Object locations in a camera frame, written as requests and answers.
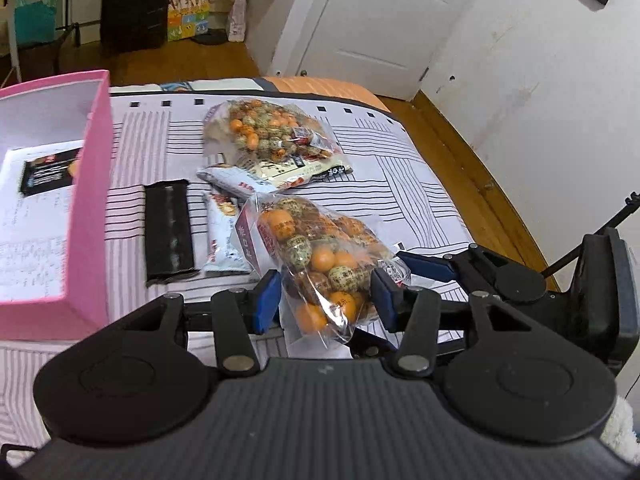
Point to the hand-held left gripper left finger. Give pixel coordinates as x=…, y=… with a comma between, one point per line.
x=266, y=305

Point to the colourful gift bag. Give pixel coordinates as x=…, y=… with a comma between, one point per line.
x=187, y=22

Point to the beige white snack bag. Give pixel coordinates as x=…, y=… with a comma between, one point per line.
x=300, y=172

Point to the white plastic bag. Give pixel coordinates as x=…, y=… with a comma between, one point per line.
x=237, y=17

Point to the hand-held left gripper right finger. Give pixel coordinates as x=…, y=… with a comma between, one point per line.
x=384, y=302

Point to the black printed snack packet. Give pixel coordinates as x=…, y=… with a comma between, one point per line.
x=47, y=170

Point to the black tripod leg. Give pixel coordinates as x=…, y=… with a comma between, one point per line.
x=610, y=220

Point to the white door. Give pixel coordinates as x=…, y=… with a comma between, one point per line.
x=380, y=20

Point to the teal bag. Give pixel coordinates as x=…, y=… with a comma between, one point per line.
x=35, y=17

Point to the white fluffy cloth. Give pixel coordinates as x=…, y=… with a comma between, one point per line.
x=622, y=425

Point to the white printed sheet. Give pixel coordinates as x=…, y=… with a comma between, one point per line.
x=30, y=240

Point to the orange bed sheet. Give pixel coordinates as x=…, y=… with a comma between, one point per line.
x=330, y=85

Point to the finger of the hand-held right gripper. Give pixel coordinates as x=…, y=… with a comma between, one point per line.
x=425, y=265

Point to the white snack packet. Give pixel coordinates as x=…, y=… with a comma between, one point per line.
x=222, y=240
x=225, y=177

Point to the pink cardboard box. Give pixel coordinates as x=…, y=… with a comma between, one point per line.
x=90, y=210

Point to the plain black snack packet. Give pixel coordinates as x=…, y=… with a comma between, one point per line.
x=169, y=232

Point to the black suitcase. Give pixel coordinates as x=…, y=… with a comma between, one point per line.
x=137, y=5

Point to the clear bag of candies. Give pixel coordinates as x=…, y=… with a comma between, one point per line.
x=310, y=255
x=260, y=127

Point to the black round base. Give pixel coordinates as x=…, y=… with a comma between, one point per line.
x=210, y=37

